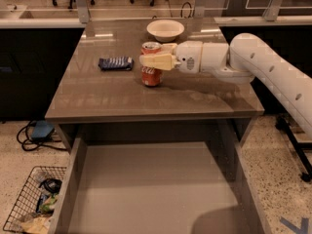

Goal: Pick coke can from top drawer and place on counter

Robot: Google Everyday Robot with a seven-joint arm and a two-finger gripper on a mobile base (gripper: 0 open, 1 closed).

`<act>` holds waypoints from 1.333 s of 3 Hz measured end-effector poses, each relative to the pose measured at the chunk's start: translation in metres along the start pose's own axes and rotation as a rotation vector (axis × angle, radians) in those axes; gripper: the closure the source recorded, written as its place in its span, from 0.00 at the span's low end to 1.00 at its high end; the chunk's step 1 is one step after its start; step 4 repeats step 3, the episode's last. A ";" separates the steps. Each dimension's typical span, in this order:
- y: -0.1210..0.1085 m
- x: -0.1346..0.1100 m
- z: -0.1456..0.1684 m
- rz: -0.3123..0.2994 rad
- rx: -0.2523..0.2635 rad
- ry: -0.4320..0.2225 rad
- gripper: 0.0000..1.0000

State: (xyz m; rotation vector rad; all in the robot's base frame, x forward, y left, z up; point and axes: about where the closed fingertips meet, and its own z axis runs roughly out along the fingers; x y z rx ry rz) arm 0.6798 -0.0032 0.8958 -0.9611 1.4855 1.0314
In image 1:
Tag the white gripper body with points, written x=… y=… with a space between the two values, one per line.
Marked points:
x=188 y=57

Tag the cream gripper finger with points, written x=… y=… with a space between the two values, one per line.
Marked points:
x=168 y=48
x=159 y=61

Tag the red coke can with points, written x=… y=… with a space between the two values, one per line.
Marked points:
x=150 y=77

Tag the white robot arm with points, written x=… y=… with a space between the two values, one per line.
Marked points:
x=246 y=57

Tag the grey counter cabinet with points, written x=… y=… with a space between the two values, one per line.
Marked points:
x=105 y=107

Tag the open grey top drawer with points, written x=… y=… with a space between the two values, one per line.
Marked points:
x=157 y=188

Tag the white ceramic bowl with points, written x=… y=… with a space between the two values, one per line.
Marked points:
x=165 y=30

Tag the blue striped snack bag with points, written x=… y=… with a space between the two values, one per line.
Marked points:
x=119 y=63

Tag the blue foot pedal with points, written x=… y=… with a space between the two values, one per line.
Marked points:
x=42 y=130

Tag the green snack bag in basket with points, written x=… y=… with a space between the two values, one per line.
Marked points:
x=49 y=203

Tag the yellow snack bag in basket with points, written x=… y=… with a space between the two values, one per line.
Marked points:
x=37 y=225

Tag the black rolling cart frame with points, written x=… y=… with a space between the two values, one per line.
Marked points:
x=299 y=147

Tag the black wire basket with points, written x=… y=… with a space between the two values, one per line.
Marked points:
x=41 y=183

